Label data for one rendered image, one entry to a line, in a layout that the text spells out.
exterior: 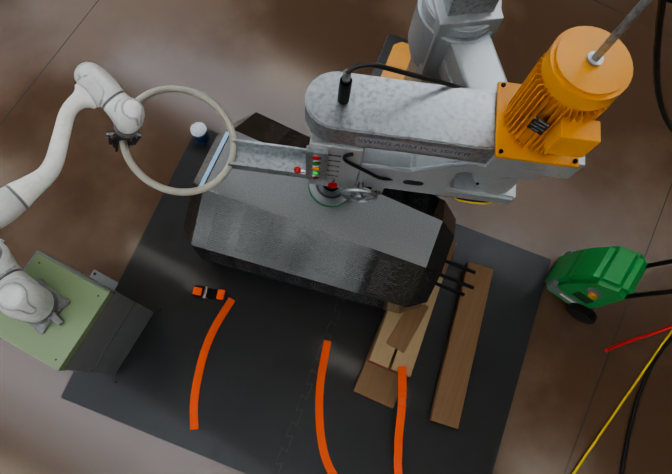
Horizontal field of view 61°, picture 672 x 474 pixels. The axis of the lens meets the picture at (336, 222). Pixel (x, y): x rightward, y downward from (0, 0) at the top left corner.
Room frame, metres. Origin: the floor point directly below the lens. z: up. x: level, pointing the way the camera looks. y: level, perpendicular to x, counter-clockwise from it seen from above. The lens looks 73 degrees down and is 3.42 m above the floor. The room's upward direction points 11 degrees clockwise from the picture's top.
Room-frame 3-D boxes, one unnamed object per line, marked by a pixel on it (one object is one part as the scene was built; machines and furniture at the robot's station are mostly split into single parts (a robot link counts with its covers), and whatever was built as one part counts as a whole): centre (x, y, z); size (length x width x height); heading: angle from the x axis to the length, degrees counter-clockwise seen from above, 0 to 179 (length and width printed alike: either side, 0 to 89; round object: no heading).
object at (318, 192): (0.95, 0.06, 0.87); 0.21 x 0.21 x 0.01
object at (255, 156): (0.94, 0.17, 1.09); 0.69 x 0.19 x 0.05; 94
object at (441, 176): (0.96, -0.34, 1.30); 0.74 x 0.23 x 0.49; 94
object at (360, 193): (0.83, -0.07, 1.20); 0.15 x 0.10 x 0.15; 94
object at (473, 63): (1.40, -0.41, 1.36); 0.74 x 0.34 x 0.25; 26
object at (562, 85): (0.98, -0.60, 1.90); 0.31 x 0.28 x 0.40; 4
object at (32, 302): (0.14, 1.20, 1.03); 0.18 x 0.16 x 0.22; 60
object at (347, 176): (0.95, -0.02, 1.32); 0.36 x 0.22 x 0.45; 94
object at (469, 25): (1.58, -0.32, 1.36); 0.35 x 0.35 x 0.41
